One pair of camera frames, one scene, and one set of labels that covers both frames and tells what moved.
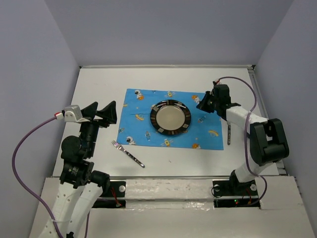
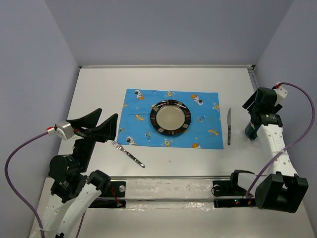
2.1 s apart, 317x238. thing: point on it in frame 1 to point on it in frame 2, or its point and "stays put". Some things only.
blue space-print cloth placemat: x=134 y=128 stays put
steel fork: x=130 y=155 stays put
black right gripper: x=202 y=104 to x=249 y=102
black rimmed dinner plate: x=170 y=117 stays put
